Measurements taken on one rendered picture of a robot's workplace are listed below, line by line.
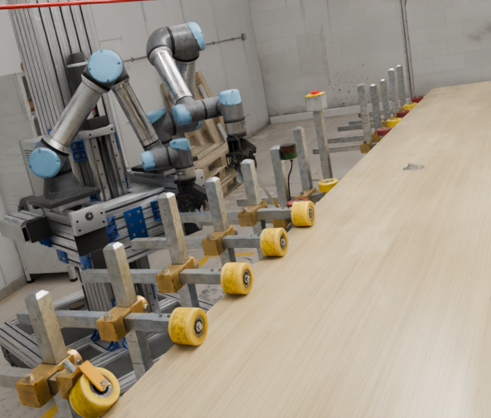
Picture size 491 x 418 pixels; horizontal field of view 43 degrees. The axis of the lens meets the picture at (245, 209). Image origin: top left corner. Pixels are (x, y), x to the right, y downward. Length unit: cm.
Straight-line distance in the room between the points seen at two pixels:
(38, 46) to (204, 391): 189
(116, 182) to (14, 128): 200
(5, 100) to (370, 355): 382
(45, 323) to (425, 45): 903
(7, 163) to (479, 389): 411
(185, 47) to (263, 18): 788
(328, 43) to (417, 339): 904
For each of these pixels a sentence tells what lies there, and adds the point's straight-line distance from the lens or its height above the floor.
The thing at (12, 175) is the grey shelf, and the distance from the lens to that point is 482.
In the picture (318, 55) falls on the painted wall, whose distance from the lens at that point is 1019.
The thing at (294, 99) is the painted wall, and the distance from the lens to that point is 1038.
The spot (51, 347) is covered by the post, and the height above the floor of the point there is 101.
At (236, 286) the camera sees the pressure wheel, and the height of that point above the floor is 94.
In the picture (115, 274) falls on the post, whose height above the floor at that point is 105.
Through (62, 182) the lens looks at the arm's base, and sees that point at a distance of 256.
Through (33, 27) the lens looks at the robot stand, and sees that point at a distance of 278.
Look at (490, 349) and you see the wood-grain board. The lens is 123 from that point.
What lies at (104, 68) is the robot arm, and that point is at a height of 150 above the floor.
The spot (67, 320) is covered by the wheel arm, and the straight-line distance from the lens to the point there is 157.
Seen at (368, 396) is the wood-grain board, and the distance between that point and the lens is 112.
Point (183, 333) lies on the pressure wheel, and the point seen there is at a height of 94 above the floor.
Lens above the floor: 152
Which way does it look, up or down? 15 degrees down
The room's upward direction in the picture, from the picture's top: 11 degrees counter-clockwise
